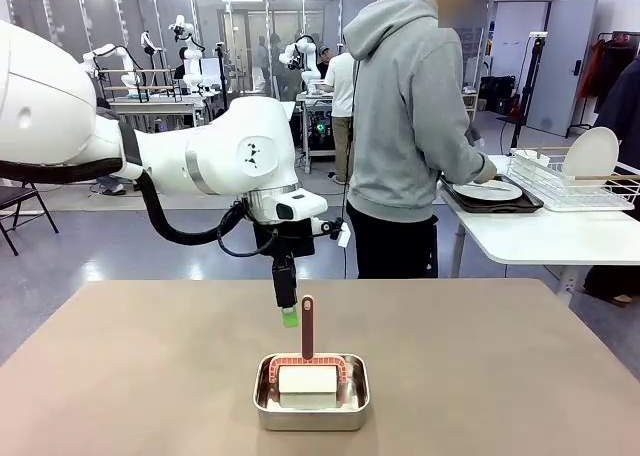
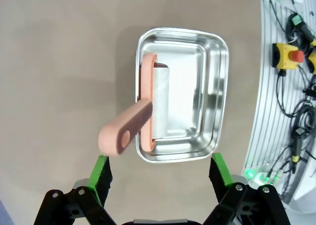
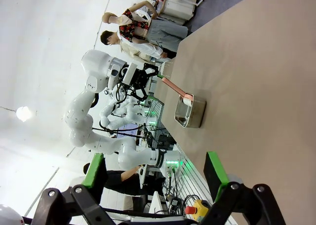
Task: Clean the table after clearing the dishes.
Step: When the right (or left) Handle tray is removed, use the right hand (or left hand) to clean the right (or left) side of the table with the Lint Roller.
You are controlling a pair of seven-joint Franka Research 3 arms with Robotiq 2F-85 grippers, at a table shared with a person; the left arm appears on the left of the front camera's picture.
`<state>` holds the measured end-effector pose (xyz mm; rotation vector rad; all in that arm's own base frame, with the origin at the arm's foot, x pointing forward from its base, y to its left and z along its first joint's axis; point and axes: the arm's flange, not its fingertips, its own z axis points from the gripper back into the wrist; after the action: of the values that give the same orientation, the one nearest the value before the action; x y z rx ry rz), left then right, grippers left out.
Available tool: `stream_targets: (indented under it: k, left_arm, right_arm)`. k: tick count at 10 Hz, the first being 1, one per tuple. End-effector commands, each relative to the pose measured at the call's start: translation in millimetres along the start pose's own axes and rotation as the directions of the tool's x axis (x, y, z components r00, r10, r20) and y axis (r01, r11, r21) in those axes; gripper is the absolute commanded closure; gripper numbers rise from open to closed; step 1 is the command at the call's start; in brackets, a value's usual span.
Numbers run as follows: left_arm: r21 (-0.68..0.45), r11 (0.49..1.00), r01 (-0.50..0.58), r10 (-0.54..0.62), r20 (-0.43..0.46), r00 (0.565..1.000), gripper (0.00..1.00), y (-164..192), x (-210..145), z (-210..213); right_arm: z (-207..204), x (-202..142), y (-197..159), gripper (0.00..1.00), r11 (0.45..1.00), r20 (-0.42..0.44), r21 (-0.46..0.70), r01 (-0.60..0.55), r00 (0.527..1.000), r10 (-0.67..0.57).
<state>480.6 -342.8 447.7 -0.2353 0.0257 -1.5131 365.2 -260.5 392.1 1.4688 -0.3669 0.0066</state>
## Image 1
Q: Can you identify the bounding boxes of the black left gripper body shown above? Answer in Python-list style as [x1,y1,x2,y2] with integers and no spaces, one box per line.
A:
[252,219,317,261]

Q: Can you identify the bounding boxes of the pink lint roller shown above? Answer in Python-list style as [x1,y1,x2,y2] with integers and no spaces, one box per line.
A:
[268,294,349,396]

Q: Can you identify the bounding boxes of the brown plastic serving tray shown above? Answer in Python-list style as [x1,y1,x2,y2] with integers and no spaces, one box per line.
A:
[439,174,545,214]

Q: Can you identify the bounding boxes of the person's right forearm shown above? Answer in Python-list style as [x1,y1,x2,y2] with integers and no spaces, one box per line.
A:
[437,135,489,183]

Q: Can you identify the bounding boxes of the person's right hand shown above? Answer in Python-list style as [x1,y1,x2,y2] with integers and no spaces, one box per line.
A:
[473,156,500,185]

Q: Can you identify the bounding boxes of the equipment cart with electronics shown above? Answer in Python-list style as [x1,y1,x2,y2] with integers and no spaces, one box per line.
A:
[296,89,347,161]

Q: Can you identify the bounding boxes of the square stainless steel tray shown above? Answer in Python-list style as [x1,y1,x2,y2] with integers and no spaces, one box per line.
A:
[252,353,372,432]

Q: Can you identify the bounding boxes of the black stool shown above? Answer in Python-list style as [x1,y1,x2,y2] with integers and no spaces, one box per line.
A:
[423,215,441,279]

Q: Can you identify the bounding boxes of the person in grey hoodie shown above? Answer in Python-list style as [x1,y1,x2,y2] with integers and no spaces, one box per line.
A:
[342,0,501,281]

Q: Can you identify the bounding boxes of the person in white shirt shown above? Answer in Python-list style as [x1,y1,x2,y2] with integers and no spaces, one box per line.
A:
[319,44,357,186]

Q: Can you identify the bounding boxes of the black tripod stand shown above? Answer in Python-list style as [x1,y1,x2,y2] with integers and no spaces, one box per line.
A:
[213,40,236,122]

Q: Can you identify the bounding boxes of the man in dark hoodie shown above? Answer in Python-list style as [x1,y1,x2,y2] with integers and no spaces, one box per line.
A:
[92,175,127,197]

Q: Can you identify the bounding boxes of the black equipment cases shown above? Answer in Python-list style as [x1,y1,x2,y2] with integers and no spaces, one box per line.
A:
[478,74,517,116]

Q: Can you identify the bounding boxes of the white side table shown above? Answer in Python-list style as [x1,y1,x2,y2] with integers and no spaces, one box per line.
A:
[438,153,640,307]

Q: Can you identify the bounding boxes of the black folding chair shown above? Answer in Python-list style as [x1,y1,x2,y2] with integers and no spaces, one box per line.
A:
[0,181,60,257]

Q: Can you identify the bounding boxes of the black light stand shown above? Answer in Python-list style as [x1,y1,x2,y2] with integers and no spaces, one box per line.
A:
[508,30,550,150]

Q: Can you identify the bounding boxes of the grey door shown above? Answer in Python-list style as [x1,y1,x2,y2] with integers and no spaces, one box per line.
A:
[527,0,599,138]

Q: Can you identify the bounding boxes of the person in dark clothing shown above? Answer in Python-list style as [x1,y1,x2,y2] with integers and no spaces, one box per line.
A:
[582,55,640,308]

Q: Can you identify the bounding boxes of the clothes rack with red garment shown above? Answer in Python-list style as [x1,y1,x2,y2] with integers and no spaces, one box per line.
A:
[564,29,640,140]

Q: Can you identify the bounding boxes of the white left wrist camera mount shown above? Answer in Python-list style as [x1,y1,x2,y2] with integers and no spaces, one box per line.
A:
[310,215,351,250]

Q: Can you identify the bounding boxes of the black sleeved left arm cable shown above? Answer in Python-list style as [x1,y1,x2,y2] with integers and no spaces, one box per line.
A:
[0,156,279,260]

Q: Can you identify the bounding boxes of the wooden shelf black frame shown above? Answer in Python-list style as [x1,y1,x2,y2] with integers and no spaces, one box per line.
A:
[104,66,185,103]

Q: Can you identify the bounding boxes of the white wire dish rack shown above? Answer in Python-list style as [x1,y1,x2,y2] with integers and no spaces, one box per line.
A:
[507,145,640,213]

